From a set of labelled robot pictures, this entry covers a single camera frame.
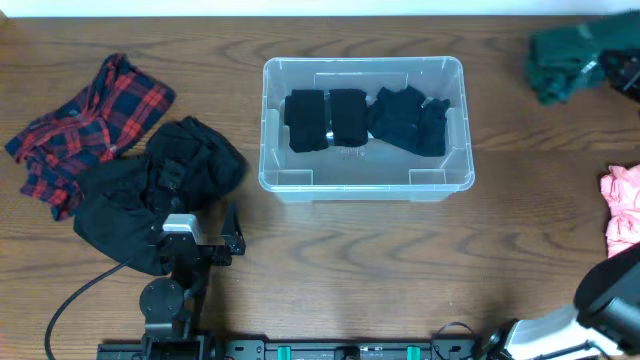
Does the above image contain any dark navy cloth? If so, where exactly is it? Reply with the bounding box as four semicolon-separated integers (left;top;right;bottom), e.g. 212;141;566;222
367;86;451;157

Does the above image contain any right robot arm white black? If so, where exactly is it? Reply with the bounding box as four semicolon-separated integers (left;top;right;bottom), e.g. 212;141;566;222
473;49;639;359

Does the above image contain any clear plastic storage bin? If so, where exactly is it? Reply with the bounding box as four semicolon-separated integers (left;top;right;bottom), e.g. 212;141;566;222
258;56;476;203

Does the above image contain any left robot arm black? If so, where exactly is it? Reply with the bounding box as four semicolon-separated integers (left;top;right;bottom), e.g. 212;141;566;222
139;203;246;341

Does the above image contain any pink cloth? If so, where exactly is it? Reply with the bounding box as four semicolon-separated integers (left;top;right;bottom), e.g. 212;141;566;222
600;165;639;258

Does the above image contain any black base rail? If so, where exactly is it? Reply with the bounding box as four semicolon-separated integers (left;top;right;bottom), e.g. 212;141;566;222
96;335;476;360

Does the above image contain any black crumpled garment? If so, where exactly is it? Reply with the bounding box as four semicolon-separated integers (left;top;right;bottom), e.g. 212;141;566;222
73;117;247;276

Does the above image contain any red navy plaid shirt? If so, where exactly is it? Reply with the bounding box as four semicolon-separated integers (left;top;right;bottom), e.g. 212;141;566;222
5;53;176;221

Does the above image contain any black cloth bundle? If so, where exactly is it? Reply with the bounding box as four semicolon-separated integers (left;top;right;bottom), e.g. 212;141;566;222
284;89;368;153

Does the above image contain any dark green cloth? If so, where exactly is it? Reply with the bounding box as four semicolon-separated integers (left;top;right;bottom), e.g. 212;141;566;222
525;10;639;105

